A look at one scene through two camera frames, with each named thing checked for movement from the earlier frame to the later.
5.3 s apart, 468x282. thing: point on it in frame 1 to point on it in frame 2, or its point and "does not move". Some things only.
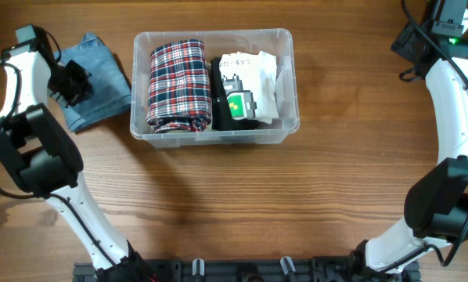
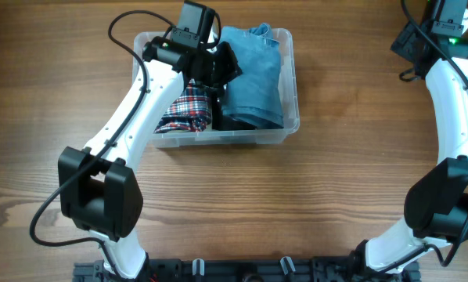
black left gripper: x=81 y=93 to x=231 y=70
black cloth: x=222 y=119 does not move
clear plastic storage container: x=279 y=42 does not move
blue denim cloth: x=109 y=89 to x=255 y=95
